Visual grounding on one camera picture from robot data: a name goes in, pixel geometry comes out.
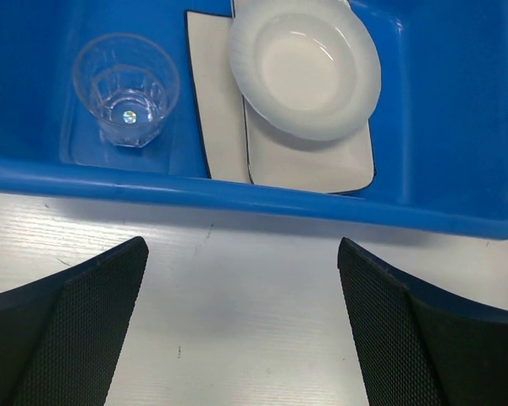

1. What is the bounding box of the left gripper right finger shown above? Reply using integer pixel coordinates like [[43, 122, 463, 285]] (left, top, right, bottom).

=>
[[337, 238, 508, 405]]

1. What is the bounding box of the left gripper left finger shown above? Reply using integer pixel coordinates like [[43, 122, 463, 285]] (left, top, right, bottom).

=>
[[0, 237, 149, 405]]

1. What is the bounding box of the small rectangular white dish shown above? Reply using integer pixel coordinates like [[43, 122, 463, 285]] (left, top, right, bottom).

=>
[[241, 94, 375, 194]]

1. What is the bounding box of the clear plastic cup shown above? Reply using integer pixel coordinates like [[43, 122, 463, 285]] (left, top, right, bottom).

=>
[[72, 33, 180, 148]]

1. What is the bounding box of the large square white plate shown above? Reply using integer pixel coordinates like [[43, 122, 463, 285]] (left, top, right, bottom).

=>
[[185, 10, 251, 184]]

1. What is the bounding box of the white round bowl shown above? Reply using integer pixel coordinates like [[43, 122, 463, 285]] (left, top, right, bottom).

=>
[[229, 1, 382, 141]]

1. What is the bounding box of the blue plastic bin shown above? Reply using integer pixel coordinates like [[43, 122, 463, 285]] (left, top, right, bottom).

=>
[[0, 1, 508, 239]]

